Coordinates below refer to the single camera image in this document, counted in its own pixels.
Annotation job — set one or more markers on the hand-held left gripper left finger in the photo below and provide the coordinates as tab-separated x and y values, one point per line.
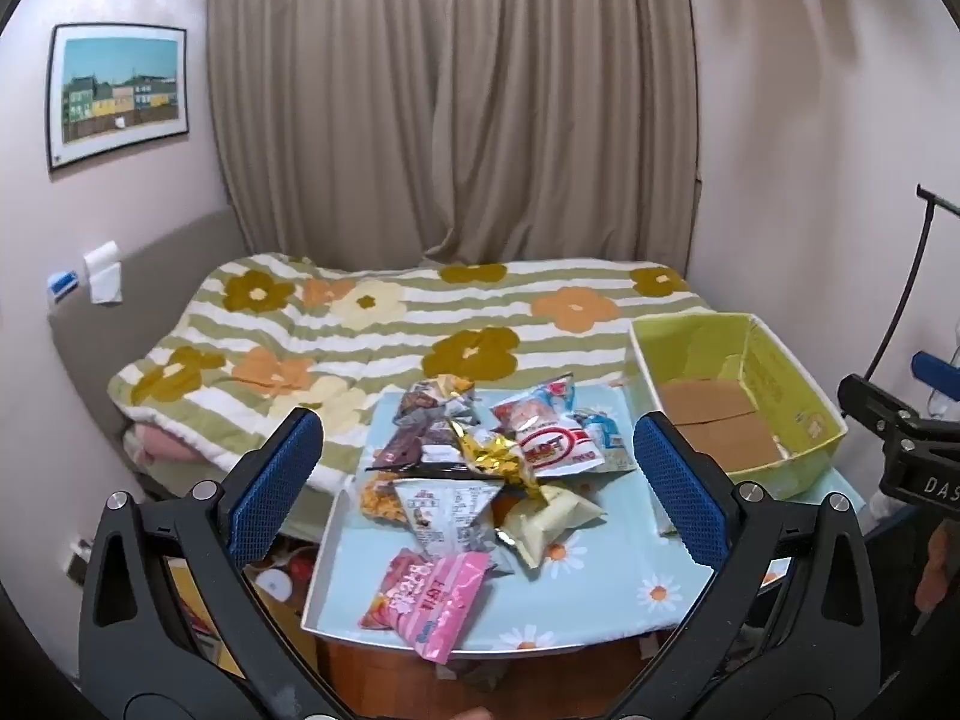
274	487

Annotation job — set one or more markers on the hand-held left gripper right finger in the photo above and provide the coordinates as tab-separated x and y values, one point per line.
682	491

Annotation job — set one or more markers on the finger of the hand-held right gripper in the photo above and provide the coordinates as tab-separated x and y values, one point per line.
934	371
870	399

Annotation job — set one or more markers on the green cardboard box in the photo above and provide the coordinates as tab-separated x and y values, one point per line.
780	382

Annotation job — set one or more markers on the red white label snack packet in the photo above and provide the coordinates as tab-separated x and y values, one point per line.
555	450

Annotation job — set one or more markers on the brown snack packet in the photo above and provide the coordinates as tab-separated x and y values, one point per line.
409	442

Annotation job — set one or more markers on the black snack packet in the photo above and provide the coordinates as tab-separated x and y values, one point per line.
420	471

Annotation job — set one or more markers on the silver white snack packet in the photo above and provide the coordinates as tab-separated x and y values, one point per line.
442	510

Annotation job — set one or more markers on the gold foil snack packet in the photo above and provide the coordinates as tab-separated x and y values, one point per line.
495	457

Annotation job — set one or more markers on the blue white snack packet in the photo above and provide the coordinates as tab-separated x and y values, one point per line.
609	435

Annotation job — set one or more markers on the white round object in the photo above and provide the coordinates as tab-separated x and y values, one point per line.
271	583

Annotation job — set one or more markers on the clear packet of yellow crackers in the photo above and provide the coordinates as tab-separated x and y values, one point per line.
377	499

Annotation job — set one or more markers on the pink cloth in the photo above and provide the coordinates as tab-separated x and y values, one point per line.
161	444

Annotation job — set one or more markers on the pale beige snack packet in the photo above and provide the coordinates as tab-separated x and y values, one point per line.
551	521

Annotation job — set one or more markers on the black curved rod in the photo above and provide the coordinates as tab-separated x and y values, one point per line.
929	210

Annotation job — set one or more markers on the flower print striped blanket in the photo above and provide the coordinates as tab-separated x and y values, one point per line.
360	345

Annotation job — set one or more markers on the grey crumpled snack packet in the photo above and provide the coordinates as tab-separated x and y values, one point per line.
431	397

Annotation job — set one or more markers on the pink snack packet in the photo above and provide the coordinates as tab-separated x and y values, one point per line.
427	600

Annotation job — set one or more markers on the taupe padded headboard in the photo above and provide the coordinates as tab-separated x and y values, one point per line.
157	277

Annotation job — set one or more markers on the white paper sheet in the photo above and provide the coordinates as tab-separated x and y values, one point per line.
103	274

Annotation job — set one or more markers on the small blue object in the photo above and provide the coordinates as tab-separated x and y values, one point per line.
61	287

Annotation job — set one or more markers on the beige curtain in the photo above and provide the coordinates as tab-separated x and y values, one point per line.
450	105

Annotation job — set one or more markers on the framed picture of houses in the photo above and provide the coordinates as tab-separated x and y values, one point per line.
116	90

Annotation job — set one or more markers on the wall socket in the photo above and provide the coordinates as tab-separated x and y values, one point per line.
77	559

